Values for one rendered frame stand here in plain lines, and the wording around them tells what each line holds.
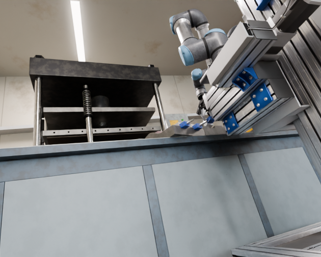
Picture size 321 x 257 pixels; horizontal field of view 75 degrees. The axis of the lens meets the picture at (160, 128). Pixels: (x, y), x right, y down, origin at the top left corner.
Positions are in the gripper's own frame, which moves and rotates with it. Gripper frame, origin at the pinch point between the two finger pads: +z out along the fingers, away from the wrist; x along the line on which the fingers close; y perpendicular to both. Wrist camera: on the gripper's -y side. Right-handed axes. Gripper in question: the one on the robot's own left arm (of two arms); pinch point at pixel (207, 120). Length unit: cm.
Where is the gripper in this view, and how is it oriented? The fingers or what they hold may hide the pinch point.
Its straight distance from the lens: 146.5
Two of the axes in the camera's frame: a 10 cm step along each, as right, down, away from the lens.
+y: 3.2, -5.6, -7.7
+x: 9.4, 0.8, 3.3
